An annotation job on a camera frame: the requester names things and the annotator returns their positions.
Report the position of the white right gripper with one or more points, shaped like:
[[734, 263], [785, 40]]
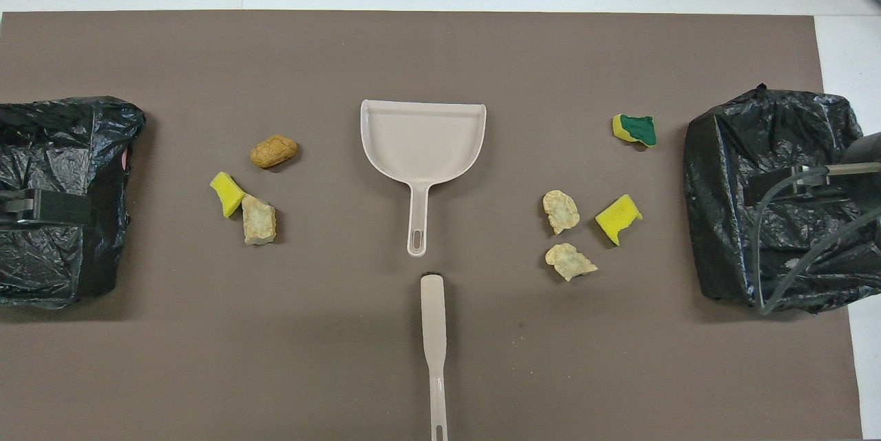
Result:
[[860, 190]]

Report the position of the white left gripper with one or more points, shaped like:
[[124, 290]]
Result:
[[14, 212]]

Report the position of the green and yellow sponge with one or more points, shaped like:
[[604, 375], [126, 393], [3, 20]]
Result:
[[639, 130]]

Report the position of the notched yellow sponge piece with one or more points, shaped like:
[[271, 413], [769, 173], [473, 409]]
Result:
[[617, 219]]

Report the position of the yellow sponge wedge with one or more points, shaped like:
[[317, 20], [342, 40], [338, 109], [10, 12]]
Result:
[[227, 193]]

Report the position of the beige layered sponge chunk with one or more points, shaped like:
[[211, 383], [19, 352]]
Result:
[[259, 221]]

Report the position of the beige food piece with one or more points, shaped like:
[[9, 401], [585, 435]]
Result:
[[568, 262], [561, 212]]

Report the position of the orange-brown sponge lump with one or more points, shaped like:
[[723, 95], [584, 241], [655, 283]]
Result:
[[273, 152]]

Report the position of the beige plastic dustpan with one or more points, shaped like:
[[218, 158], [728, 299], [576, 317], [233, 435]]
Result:
[[423, 145]]

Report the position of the black bag-lined bin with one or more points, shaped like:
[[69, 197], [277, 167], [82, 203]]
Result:
[[723, 221], [62, 145]]

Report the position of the brown table mat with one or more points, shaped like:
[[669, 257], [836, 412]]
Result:
[[440, 49]]

